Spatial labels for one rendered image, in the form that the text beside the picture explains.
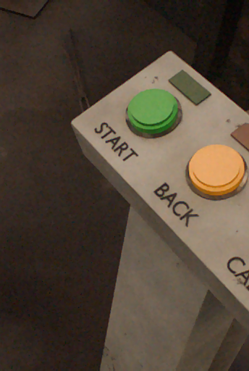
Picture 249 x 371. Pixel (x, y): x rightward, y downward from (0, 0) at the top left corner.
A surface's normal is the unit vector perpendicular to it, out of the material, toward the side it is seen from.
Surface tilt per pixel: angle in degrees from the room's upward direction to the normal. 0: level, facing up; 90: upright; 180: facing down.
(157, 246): 90
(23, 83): 0
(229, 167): 20
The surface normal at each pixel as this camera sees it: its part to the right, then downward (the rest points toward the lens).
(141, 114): -0.17, -0.49
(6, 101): 0.11, -0.66
